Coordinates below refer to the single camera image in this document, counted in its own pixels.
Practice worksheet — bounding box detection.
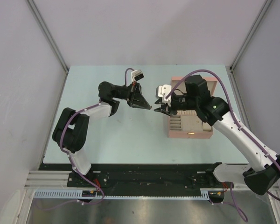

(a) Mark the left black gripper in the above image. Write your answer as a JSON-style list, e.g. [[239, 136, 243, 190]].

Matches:
[[112, 82, 150, 110]]

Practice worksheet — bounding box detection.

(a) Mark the beige ring cushion block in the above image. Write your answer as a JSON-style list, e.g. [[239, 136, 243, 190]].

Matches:
[[203, 123, 212, 132]]

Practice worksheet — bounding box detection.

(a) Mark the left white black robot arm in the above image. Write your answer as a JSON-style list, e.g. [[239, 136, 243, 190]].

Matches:
[[52, 81, 151, 187]]

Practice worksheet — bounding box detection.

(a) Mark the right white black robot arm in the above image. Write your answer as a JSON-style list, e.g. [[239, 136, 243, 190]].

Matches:
[[155, 75, 280, 195]]

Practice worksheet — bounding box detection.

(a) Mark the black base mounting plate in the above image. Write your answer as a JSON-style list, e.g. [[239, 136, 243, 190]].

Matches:
[[38, 163, 243, 190]]

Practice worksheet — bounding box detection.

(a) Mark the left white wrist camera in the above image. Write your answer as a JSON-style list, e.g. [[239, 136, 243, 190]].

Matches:
[[131, 70, 144, 82]]

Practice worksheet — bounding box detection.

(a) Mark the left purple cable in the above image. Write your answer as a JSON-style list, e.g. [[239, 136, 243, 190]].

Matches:
[[35, 67, 134, 211]]

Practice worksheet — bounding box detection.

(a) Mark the purple cable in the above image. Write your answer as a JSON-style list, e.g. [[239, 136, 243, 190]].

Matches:
[[35, 67, 134, 211], [167, 69, 280, 222]]

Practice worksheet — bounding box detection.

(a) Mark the grey slotted cable duct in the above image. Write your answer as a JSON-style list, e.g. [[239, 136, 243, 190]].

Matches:
[[34, 189, 223, 200]]

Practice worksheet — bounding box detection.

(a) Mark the aluminium frame rail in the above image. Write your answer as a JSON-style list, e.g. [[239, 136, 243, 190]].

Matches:
[[25, 170, 70, 189]]

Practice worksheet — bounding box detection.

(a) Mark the left aluminium corner post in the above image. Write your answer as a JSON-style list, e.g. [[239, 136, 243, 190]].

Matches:
[[24, 0, 69, 73]]

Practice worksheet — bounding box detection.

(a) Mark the aluminium corner post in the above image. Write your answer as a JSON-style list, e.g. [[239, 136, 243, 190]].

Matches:
[[229, 0, 274, 73], [24, 0, 69, 73]]

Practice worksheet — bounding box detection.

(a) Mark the right aluminium corner post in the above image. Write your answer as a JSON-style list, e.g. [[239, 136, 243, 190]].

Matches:
[[229, 0, 274, 73]]

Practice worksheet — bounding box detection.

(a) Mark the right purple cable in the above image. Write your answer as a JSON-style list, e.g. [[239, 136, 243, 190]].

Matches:
[[167, 69, 280, 222]]

